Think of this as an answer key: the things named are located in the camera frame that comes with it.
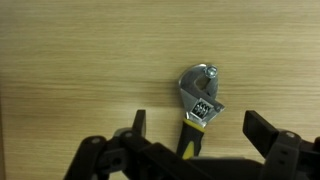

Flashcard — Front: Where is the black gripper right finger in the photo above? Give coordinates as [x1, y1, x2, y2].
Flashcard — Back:
[243, 110, 320, 180]

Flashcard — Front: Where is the adjustable wrench black yellow handle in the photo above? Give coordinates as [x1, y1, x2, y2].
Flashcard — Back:
[175, 63, 226, 161]

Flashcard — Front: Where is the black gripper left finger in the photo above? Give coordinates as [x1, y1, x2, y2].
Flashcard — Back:
[63, 109, 208, 180]

